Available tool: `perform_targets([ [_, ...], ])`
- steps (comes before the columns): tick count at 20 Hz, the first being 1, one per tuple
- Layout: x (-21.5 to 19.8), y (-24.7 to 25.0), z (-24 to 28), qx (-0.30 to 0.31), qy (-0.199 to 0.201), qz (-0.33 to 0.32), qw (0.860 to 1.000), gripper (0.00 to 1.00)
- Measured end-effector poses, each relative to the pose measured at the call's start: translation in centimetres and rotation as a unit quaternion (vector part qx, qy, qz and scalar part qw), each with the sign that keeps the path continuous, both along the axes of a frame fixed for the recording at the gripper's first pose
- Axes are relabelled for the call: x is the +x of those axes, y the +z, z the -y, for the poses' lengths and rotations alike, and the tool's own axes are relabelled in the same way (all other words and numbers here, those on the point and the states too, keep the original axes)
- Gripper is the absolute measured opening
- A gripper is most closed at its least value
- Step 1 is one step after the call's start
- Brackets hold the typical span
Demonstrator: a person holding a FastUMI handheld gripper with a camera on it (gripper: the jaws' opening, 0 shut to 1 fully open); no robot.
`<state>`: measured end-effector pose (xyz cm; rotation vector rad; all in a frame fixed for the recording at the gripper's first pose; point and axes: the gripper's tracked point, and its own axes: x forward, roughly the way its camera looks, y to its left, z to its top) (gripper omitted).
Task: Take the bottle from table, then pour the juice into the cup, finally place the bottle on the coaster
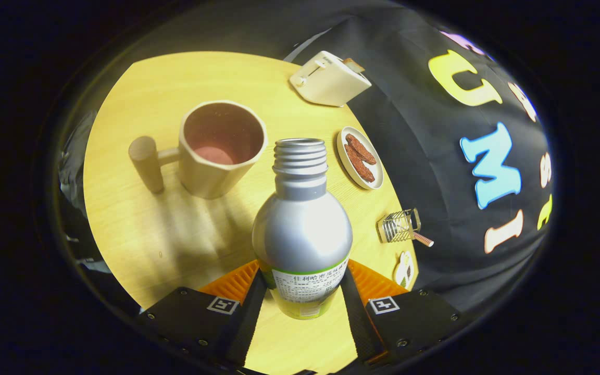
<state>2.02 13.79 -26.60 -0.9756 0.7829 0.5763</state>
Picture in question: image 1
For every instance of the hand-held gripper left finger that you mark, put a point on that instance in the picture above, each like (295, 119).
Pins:
(250, 317)

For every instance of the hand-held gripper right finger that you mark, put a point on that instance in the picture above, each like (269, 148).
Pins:
(358, 319)

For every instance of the silver bottle with green label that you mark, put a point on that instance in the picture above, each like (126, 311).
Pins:
(302, 234)

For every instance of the striped straw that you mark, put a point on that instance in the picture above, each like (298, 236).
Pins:
(425, 240)

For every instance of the wooden table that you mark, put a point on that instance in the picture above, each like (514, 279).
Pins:
(175, 234)

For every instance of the brown food piece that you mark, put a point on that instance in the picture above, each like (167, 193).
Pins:
(360, 165)
(361, 149)

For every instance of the white oval plate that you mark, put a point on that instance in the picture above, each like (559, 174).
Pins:
(342, 156)

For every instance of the black backdrop cloth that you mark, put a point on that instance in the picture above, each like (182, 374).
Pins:
(425, 156)

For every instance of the white toaster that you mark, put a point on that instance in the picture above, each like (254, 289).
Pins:
(328, 83)

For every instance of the toast slice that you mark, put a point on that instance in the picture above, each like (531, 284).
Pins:
(354, 65)

